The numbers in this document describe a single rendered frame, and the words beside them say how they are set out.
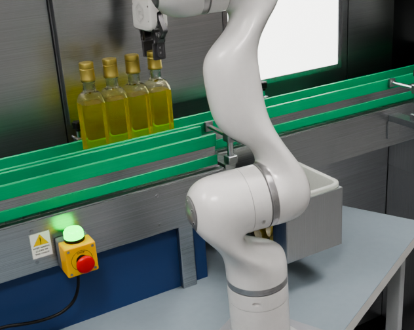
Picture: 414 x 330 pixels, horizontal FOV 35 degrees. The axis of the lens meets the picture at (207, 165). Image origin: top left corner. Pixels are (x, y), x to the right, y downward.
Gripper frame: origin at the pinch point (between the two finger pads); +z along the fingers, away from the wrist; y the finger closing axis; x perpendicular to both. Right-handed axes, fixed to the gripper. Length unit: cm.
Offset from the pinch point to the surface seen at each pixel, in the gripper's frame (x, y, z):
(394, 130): 76, 7, 36
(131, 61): -6.8, 1.3, 1.5
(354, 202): 80, -14, 69
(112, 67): -11.9, 1.6, 2.1
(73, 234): -32.4, 20.2, 31.6
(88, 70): -17.6, 1.2, 1.8
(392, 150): 96, -12, 52
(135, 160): -13.4, 13.3, 21.4
